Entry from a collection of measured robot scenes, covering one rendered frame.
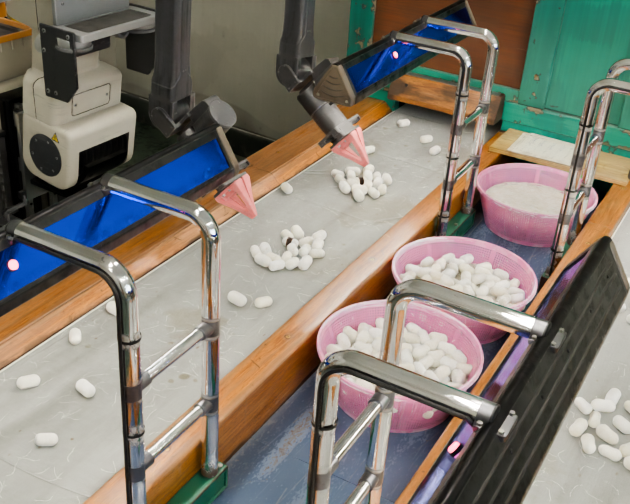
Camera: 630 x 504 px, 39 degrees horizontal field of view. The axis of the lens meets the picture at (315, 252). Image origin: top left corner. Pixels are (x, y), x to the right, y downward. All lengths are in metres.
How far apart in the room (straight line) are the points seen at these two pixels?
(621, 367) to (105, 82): 1.31
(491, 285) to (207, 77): 2.46
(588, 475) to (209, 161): 0.68
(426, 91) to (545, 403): 1.58
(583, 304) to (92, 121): 1.42
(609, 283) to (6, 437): 0.82
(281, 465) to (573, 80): 1.30
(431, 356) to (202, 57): 2.66
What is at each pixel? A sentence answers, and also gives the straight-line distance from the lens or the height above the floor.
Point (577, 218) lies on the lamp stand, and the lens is 1.91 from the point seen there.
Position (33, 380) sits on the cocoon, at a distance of 1.38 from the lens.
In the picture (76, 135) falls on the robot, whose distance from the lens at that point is 2.09.
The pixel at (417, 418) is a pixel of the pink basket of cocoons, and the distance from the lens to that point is 1.38.
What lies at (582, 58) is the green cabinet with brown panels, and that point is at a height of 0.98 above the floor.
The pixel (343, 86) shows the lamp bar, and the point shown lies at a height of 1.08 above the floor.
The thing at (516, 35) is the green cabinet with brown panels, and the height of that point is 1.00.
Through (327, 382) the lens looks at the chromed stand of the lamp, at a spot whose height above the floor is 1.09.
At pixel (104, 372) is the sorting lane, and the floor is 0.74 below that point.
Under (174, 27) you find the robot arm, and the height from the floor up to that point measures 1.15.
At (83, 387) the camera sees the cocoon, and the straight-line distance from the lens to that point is 1.35.
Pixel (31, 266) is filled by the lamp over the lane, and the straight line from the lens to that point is 1.03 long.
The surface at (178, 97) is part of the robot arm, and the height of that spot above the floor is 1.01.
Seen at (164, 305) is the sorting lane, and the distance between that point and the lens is 1.55.
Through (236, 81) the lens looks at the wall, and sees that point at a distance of 3.84.
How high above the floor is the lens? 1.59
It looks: 30 degrees down
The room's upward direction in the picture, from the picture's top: 4 degrees clockwise
